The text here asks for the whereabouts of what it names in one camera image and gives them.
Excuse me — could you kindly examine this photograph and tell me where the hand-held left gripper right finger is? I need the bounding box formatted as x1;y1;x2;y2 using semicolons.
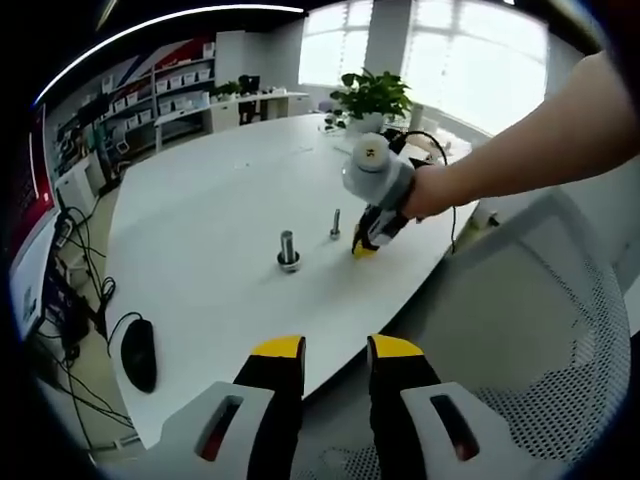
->
366;333;516;480

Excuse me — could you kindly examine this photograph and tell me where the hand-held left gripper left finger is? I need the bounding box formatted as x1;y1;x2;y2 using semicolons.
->
153;334;307;480

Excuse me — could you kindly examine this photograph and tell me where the large threaded steel stud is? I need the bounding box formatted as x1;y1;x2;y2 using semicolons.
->
277;229;302;274

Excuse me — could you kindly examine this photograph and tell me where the green potted plant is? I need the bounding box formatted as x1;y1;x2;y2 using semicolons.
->
329;68;416;134

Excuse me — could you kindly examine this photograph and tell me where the large window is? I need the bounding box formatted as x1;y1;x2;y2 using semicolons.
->
298;0;551;136

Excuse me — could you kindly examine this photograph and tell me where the black computer mouse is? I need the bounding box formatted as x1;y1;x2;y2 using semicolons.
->
121;319;159;394

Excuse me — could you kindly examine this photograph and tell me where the grey mesh office chair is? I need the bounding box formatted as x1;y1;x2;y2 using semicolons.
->
299;189;634;480

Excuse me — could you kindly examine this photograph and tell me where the low white cabinet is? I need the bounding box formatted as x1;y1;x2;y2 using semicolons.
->
209;89;311;134

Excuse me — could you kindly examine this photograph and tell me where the white side table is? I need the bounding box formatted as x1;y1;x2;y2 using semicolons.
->
153;107;211;151

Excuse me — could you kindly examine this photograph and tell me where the shelving with white boxes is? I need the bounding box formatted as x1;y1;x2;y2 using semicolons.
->
54;42;219;166

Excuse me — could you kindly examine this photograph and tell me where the black mouse cable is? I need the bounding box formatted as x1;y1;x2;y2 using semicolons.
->
107;310;144;359

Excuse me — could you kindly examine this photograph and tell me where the tangle of black cables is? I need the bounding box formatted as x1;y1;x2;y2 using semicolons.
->
44;204;136;451

